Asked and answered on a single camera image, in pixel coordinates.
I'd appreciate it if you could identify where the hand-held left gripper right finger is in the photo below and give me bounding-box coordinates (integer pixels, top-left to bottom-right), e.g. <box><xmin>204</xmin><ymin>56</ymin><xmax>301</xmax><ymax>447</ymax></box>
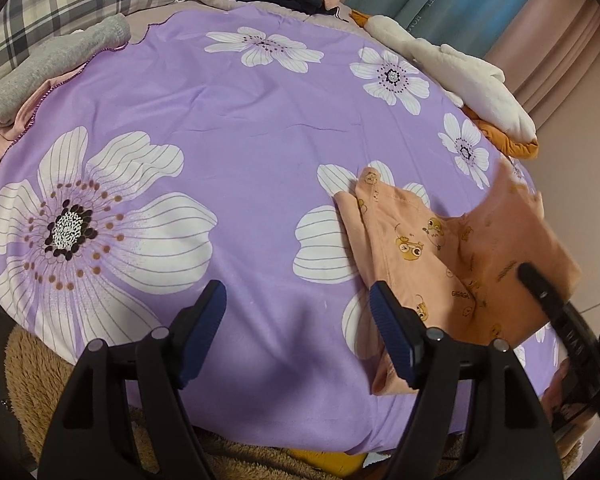
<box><xmin>370</xmin><ymin>281</ymin><xmax>564</xmax><ymax>480</ymax></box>

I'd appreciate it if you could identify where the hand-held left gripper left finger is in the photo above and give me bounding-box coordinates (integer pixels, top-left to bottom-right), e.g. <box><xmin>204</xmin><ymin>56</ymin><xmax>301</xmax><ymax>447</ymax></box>
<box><xmin>37</xmin><ymin>279</ymin><xmax>228</xmax><ymax>480</ymax></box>

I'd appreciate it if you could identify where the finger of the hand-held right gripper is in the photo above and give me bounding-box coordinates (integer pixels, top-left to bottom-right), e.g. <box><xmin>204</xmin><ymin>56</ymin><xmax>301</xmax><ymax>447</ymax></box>
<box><xmin>517</xmin><ymin>261</ymin><xmax>567</xmax><ymax>322</ymax></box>

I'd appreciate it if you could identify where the orange cartoon print garment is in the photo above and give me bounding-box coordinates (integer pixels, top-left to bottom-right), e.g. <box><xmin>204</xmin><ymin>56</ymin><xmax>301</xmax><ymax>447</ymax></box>
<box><xmin>334</xmin><ymin>157</ymin><xmax>583</xmax><ymax>397</ymax></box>

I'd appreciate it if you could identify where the person's right hand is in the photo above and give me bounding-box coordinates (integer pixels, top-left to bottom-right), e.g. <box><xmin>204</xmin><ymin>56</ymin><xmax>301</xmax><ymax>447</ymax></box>
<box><xmin>541</xmin><ymin>360</ymin><xmax>598</xmax><ymax>456</ymax></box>

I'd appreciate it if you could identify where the yellow item on rug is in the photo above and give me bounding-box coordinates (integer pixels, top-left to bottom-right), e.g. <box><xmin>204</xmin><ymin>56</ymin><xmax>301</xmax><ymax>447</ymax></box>
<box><xmin>287</xmin><ymin>447</ymin><xmax>368</xmax><ymax>477</ymax></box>

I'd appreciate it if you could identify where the brown fluffy rug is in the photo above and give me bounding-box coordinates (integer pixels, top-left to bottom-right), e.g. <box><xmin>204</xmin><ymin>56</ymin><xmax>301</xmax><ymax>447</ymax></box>
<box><xmin>2</xmin><ymin>325</ymin><xmax>586</xmax><ymax>480</ymax></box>

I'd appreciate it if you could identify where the purple floral blanket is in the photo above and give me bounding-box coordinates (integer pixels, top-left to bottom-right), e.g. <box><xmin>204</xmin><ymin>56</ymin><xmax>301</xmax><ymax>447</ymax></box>
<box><xmin>0</xmin><ymin>0</ymin><xmax>563</xmax><ymax>458</ymax></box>

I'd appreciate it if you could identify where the white goose plush toy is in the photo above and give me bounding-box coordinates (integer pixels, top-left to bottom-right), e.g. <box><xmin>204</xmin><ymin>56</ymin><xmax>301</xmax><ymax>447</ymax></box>
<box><xmin>349</xmin><ymin>9</ymin><xmax>541</xmax><ymax>161</ymax></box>

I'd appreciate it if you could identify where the pink curtain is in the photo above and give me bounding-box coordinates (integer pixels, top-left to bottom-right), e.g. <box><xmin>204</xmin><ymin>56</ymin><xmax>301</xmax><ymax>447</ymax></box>
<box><xmin>482</xmin><ymin>0</ymin><xmax>600</xmax><ymax>128</ymax></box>

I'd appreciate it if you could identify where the pink cloth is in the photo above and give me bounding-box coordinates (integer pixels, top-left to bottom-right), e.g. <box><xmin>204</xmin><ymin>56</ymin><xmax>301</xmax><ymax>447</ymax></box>
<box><xmin>0</xmin><ymin>72</ymin><xmax>88</xmax><ymax>171</ymax></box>

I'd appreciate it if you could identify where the grey folded garment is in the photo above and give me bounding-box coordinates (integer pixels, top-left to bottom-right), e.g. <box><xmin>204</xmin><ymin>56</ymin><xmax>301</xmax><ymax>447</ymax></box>
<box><xmin>0</xmin><ymin>14</ymin><xmax>132</xmax><ymax>128</ymax></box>

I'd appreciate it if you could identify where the plaid pillow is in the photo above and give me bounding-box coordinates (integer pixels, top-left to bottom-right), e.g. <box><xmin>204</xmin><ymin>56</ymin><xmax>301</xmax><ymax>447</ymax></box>
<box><xmin>0</xmin><ymin>0</ymin><xmax>193</xmax><ymax>90</ymax></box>

